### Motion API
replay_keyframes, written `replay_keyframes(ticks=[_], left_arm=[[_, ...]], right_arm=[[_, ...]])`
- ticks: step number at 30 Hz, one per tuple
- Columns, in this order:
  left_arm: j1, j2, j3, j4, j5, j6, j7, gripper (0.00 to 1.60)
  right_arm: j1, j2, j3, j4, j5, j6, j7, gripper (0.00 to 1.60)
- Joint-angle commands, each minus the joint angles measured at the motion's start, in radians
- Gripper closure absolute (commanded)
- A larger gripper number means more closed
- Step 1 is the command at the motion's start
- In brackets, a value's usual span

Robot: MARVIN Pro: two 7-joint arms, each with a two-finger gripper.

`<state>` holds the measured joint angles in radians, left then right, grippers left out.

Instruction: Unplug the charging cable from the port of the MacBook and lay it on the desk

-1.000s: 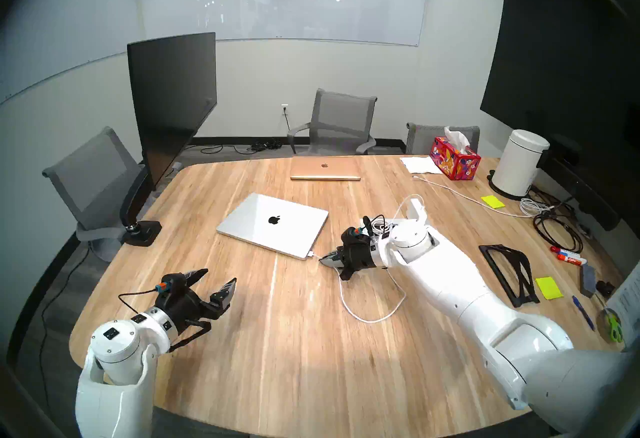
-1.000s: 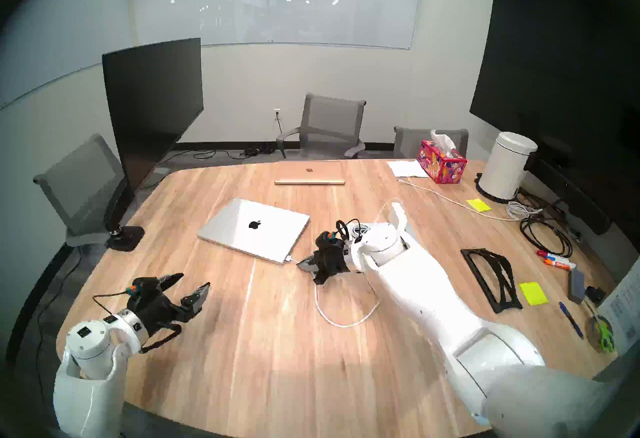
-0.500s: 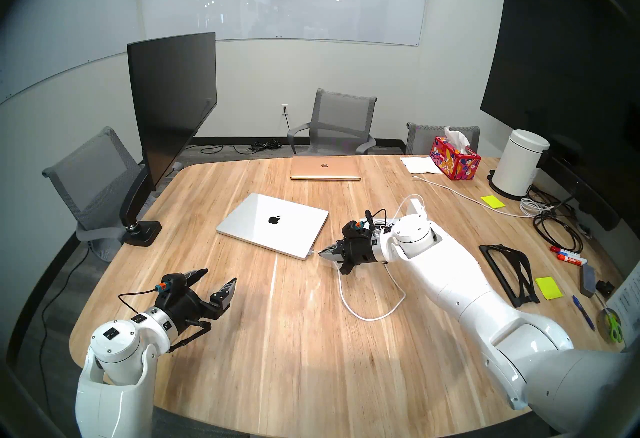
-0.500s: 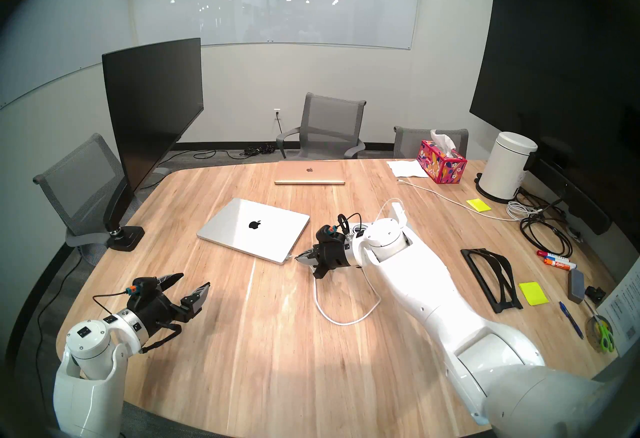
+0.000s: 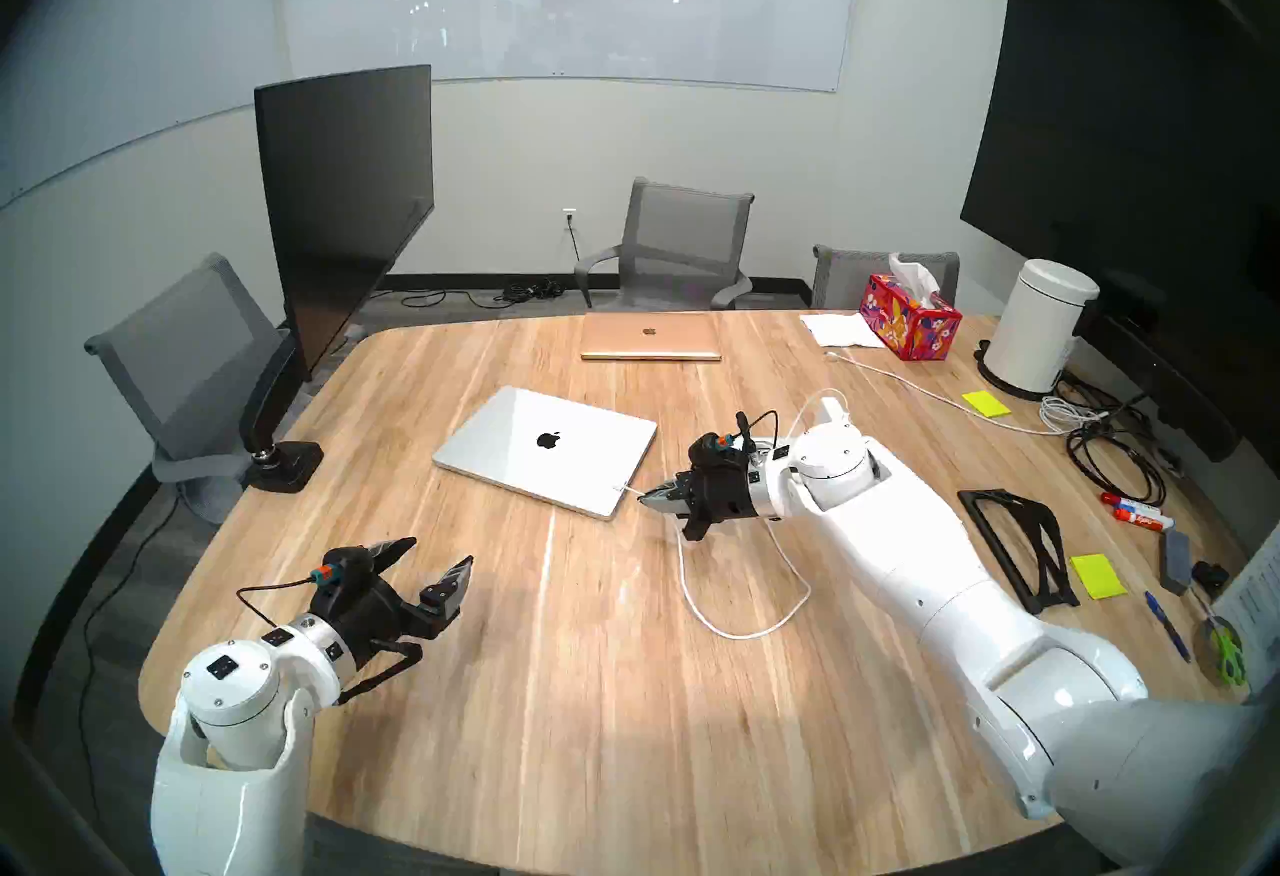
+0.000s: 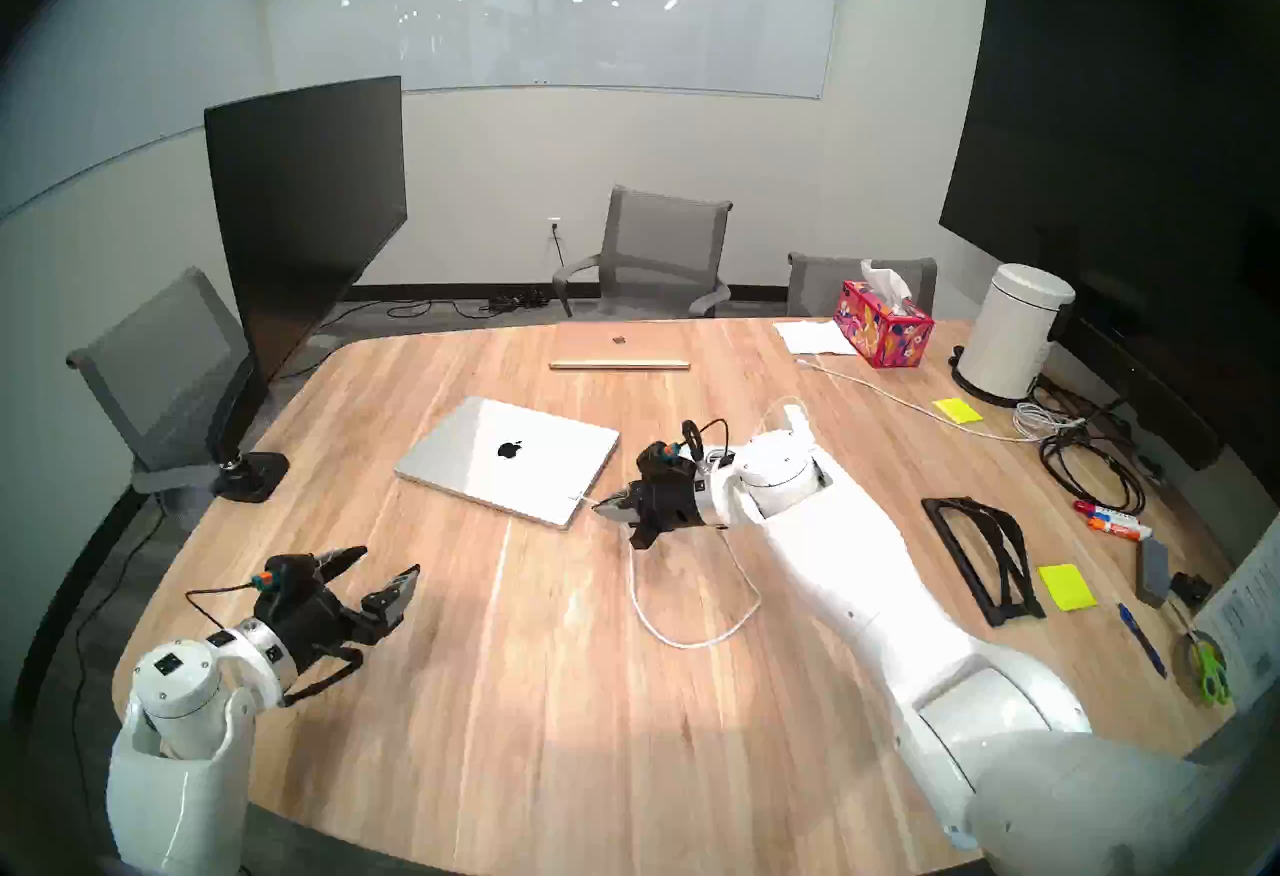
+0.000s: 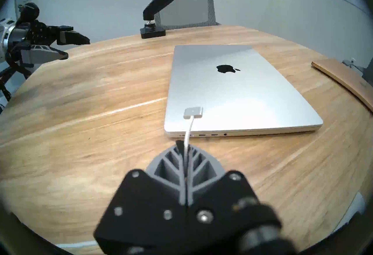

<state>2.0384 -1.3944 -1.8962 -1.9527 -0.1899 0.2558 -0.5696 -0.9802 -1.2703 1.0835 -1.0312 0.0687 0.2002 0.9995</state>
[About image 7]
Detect silver MacBook laptop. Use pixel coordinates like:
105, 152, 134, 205
164, 44, 324, 138

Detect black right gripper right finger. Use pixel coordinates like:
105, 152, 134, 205
186, 145, 292, 255

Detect grey mesh chair without armrests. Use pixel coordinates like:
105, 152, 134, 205
151, 0, 220, 30

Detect white charging cable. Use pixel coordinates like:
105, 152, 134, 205
182, 107, 203, 207

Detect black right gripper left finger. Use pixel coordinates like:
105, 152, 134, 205
93, 145, 187, 255

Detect gold MacBook laptop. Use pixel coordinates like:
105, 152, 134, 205
311, 58, 373, 112

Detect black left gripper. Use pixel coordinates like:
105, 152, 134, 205
9, 21, 91, 65

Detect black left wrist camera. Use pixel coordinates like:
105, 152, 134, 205
17, 2, 40, 23

